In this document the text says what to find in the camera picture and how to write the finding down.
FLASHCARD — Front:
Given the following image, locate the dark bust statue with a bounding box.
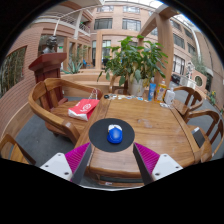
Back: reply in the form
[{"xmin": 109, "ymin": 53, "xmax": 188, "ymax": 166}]
[{"xmin": 41, "ymin": 34, "xmax": 59, "ymax": 55}]

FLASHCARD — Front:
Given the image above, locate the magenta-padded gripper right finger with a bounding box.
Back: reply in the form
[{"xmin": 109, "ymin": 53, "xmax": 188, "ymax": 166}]
[{"xmin": 132, "ymin": 142, "xmax": 184, "ymax": 185}]

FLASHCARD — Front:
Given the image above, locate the yellow dish soap bottle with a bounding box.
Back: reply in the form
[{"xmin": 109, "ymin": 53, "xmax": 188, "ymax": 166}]
[{"xmin": 155, "ymin": 79, "xmax": 167, "ymax": 103}]

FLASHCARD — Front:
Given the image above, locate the round black mouse pad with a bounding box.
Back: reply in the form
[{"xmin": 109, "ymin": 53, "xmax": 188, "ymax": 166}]
[{"xmin": 88, "ymin": 117, "xmax": 136, "ymax": 153}]

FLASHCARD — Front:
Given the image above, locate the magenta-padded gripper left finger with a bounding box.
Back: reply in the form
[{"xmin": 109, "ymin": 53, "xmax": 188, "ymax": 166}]
[{"xmin": 39, "ymin": 142, "xmax": 93, "ymax": 185}]

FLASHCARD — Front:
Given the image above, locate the dark red wooden pedestal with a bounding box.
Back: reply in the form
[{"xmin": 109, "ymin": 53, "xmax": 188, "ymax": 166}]
[{"xmin": 28, "ymin": 52, "xmax": 68, "ymax": 112}]

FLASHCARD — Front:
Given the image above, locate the green plant in white pot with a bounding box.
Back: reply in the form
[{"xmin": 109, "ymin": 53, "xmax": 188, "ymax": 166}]
[{"xmin": 97, "ymin": 34, "xmax": 169, "ymax": 98}]

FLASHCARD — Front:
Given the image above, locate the bunch of keys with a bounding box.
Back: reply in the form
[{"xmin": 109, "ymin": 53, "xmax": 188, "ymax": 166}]
[{"xmin": 103, "ymin": 93, "xmax": 118, "ymax": 100}]

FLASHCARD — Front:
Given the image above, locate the white pump bottle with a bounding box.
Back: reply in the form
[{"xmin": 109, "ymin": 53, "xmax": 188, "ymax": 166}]
[{"xmin": 164, "ymin": 87, "xmax": 176, "ymax": 106}]

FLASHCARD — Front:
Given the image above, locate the blue squeeze tube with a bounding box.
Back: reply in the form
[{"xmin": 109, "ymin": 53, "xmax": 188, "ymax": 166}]
[{"xmin": 147, "ymin": 82, "xmax": 157, "ymax": 102}]

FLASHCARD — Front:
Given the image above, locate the white wipes packet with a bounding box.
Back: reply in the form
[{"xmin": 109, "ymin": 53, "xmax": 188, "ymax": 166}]
[{"xmin": 159, "ymin": 102, "xmax": 174, "ymax": 110}]

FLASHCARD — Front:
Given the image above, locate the black notebook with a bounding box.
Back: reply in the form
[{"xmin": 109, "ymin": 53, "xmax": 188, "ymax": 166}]
[{"xmin": 191, "ymin": 126, "xmax": 206, "ymax": 150}]

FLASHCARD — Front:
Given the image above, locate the wooden armchair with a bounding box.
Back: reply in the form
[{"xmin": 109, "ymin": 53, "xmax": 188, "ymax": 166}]
[
  {"xmin": 184, "ymin": 109, "xmax": 224, "ymax": 163},
  {"xmin": 108, "ymin": 74, "xmax": 130, "ymax": 95},
  {"xmin": 28, "ymin": 78, "xmax": 103, "ymax": 145},
  {"xmin": 171, "ymin": 85, "xmax": 204, "ymax": 118},
  {"xmin": 0, "ymin": 133, "xmax": 37, "ymax": 166}
]

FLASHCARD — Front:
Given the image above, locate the spiky green agave plant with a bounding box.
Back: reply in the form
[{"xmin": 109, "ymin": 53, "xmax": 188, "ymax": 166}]
[{"xmin": 62, "ymin": 59, "xmax": 83, "ymax": 75}]

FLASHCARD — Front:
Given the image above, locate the blue and white computer mouse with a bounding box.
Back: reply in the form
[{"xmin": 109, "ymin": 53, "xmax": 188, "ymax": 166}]
[{"xmin": 106, "ymin": 124, "xmax": 124, "ymax": 145}]

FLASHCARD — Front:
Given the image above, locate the red paper bag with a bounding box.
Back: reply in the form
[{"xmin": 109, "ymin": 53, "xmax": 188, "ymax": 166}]
[{"xmin": 67, "ymin": 89, "xmax": 101, "ymax": 122}]

